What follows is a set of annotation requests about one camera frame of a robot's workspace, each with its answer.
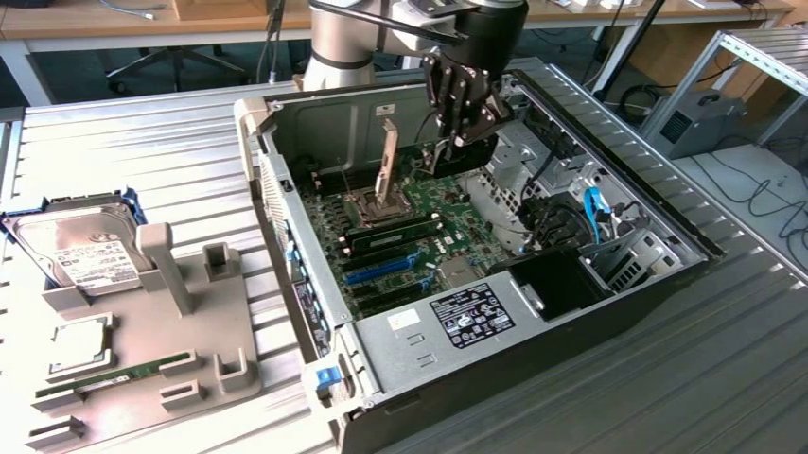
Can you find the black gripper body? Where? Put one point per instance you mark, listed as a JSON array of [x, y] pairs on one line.
[[495, 38]]

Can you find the graphics card with metal bracket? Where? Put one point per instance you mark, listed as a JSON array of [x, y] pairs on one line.
[[463, 163]]

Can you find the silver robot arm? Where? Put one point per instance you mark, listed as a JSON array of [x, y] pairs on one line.
[[343, 38]]

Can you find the green motherboard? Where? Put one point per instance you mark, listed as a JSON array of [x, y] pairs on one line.
[[442, 198]]

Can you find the metal disk bay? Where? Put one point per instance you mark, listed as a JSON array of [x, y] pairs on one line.
[[498, 213]]

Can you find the black stand pole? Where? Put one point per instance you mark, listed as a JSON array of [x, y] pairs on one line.
[[644, 23]]

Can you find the CPU socket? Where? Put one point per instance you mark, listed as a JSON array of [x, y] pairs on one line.
[[366, 213]]

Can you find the black RAM slot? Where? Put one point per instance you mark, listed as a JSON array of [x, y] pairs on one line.
[[384, 226]]

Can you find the green RAM stick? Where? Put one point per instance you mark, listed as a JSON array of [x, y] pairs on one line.
[[113, 376], [384, 241]]

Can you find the silver chipset heatsink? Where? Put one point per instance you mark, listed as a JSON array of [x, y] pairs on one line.
[[457, 274]]

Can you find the grey control box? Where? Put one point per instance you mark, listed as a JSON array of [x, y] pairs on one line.
[[700, 123]]

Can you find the blue expansion slot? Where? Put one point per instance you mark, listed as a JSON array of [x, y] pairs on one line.
[[372, 273]]

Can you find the black expansion slot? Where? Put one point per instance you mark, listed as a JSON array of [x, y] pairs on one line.
[[384, 295]]

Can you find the brown box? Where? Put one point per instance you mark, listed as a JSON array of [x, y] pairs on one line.
[[214, 9]]

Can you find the black office chair base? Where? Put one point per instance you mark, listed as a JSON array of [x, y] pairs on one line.
[[177, 56]]

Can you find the grey power supply unit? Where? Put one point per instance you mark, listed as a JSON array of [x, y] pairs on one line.
[[403, 350]]

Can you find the open black PC case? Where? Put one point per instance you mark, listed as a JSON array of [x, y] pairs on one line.
[[567, 359]]

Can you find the blue case latch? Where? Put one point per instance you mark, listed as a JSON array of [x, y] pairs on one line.
[[324, 378]]

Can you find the silver hard disk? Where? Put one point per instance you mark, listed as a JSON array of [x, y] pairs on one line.
[[76, 246]]

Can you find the grey parts rack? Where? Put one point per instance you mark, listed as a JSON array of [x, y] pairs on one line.
[[144, 340]]

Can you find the silver CPU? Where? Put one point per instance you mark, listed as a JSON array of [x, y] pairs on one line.
[[79, 345]]

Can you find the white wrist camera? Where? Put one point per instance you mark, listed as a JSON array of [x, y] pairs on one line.
[[429, 9]]

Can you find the aluminium slat frame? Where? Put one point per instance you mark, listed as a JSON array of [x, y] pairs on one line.
[[769, 52]]

